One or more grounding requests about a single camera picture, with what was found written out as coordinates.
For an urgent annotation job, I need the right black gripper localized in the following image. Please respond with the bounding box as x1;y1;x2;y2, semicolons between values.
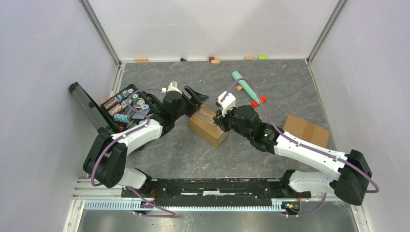
213;104;252;141

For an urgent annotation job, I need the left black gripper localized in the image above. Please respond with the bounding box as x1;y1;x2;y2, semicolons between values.
172;86;207;120

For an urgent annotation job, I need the brown cardboard express box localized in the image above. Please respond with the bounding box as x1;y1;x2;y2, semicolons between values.
187;105;229;147

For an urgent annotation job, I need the red box cutter knife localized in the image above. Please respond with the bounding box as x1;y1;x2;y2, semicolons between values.
212;117;220;126

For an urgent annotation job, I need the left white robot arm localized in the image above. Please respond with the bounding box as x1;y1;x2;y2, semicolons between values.
83;82;209;197

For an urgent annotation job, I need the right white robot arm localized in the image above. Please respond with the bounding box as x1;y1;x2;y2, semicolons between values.
213;105;372;206

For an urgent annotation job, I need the flat brown cardboard box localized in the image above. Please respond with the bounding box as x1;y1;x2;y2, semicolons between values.
282;115;330;147

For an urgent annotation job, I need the tan block far left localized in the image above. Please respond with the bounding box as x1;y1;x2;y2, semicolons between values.
134;57;148;63

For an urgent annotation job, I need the black case with poker chips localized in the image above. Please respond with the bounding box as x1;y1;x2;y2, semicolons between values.
68;82;167;155

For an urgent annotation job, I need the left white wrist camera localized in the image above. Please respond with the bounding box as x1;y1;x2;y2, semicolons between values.
161;81;182;93

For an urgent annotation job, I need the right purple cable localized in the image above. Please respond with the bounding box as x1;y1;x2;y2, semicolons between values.
225;76;380;218

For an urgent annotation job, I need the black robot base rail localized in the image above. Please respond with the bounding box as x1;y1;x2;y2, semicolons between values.
138;178;311;207

